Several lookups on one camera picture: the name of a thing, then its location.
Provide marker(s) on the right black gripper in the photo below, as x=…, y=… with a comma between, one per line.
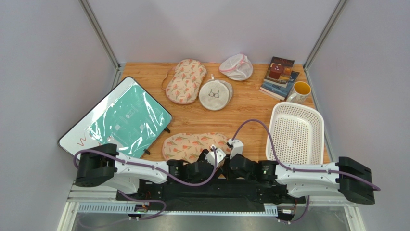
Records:
x=232, y=159

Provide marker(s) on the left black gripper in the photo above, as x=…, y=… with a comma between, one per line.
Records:
x=220, y=170

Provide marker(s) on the floral mesh laundry bag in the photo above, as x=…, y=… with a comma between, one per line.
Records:
x=187, y=78
x=188, y=147

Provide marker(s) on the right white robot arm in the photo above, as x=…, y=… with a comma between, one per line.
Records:
x=346, y=177

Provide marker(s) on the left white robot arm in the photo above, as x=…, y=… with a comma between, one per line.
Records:
x=104, y=165

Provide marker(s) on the white perforated plastic basket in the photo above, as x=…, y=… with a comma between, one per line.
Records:
x=297, y=132

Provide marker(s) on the round white mesh bag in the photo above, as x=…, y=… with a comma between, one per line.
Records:
x=215, y=94

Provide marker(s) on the teal sheet in plastic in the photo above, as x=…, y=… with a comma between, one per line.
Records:
x=133, y=122

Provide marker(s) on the bottom blue book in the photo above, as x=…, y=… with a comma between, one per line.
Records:
x=279, y=92

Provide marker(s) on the white drawing board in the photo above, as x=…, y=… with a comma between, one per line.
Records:
x=78, y=138

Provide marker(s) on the white pink-trimmed mesh bag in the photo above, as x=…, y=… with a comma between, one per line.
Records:
x=237, y=67

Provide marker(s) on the white yellow-inside mug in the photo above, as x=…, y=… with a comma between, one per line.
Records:
x=299, y=93

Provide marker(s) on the top book dark cover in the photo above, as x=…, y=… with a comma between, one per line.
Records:
x=279, y=71

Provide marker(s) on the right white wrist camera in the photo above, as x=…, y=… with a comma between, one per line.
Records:
x=236, y=147

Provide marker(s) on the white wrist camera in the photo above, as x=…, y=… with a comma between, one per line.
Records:
x=216, y=156
x=236, y=147

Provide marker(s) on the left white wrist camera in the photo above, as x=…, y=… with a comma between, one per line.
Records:
x=216, y=156

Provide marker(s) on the aluminium frame rail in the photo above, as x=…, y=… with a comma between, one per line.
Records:
x=97, y=209

